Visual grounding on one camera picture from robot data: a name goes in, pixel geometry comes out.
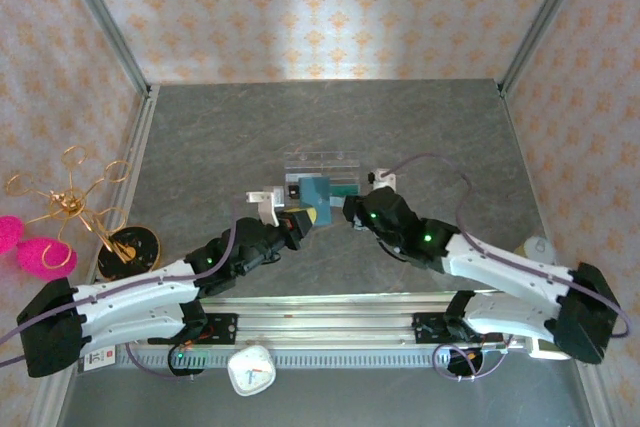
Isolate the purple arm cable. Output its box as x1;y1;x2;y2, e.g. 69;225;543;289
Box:
382;151;632;339
0;199;242;368

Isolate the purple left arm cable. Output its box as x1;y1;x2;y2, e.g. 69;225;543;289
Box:
0;199;242;368

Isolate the large pink fuzzy ball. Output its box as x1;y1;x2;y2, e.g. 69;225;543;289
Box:
16;237;79;283

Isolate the grey slotted cable duct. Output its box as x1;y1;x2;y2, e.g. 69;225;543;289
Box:
117;349;532;371

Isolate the aluminium frame post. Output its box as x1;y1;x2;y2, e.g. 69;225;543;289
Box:
52;0;154;99
498;0;596;97

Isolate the yellow can with white lid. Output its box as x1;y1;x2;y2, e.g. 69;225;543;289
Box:
516;235;556;265

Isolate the clear acrylic card stand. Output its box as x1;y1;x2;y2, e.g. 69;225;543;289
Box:
282;149;363;209

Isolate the small pink fuzzy ball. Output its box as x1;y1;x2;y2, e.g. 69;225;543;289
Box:
0;215;25;255

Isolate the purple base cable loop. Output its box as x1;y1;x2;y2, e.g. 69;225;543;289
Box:
431;341;507;383
123;341;201;382

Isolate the aluminium mounting rail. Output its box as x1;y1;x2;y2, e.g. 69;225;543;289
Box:
114;290;532;352

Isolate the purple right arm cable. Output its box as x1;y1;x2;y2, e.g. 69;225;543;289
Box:
382;151;632;339

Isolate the black base electronics module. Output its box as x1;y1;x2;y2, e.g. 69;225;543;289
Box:
436;344;484;382
167;345;209;378

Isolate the gold wire stand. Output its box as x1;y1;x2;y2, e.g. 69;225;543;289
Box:
4;145;135;268

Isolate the aluminium table side rail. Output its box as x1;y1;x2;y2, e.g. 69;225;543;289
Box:
27;84;162;427
499;81;620;427

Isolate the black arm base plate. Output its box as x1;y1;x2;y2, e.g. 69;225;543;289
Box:
411;312;466;346
147;312;239;347

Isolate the white label with red mark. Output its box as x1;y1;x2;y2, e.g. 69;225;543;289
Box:
78;348;118;373

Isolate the blue card holder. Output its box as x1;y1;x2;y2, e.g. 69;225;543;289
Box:
297;175;334;227

